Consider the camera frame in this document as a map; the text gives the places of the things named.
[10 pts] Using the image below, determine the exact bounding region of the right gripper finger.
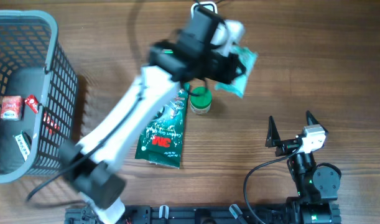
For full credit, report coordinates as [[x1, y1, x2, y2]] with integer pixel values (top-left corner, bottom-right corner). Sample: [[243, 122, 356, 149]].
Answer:
[[265, 116, 281, 147], [305, 110, 328, 135]]

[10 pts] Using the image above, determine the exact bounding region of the teal wet wipes pack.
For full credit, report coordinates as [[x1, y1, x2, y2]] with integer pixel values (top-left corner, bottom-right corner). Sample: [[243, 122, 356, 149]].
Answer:
[[215, 45, 258, 98]]

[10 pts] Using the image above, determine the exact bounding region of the green lid jar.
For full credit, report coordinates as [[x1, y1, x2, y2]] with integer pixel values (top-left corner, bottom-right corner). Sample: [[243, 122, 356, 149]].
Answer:
[[190, 86, 212, 114]]

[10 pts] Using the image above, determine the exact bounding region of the green 3M glove package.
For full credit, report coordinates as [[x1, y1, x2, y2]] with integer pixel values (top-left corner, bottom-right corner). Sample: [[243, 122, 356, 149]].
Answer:
[[134, 83, 190, 169]]

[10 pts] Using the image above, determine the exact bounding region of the red coffee stick sachet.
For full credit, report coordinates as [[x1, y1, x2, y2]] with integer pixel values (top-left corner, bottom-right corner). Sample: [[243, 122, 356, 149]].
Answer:
[[24, 94, 61, 136]]

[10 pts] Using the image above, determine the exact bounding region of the green white gum pack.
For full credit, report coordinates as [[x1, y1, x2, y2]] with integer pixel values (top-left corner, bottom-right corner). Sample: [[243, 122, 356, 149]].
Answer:
[[13, 131, 31, 161]]

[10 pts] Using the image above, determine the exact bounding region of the red tissue packet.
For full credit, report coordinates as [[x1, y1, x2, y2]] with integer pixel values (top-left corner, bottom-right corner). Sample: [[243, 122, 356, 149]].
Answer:
[[0, 96, 23, 121]]

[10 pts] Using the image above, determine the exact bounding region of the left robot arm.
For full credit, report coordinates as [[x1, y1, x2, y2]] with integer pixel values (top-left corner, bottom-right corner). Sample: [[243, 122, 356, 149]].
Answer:
[[59, 7, 246, 223]]

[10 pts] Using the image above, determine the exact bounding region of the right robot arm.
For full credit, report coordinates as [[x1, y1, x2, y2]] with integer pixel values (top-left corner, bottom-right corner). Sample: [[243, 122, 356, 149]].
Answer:
[[265, 111, 341, 224]]

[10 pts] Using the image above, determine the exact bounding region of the white barcode scanner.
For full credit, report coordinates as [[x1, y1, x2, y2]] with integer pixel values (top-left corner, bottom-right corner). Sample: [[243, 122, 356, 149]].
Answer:
[[190, 1, 218, 17]]

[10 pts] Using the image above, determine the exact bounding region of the grey plastic mesh basket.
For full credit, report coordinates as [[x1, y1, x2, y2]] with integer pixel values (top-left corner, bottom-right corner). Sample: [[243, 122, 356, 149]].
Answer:
[[0, 10, 78, 184]]

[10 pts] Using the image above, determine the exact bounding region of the black right camera cable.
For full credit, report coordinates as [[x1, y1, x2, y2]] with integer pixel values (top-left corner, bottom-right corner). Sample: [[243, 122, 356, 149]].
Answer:
[[242, 146, 302, 224]]

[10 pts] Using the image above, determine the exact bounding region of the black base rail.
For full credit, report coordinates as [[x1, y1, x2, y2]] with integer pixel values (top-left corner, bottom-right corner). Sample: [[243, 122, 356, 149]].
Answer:
[[64, 203, 342, 224]]

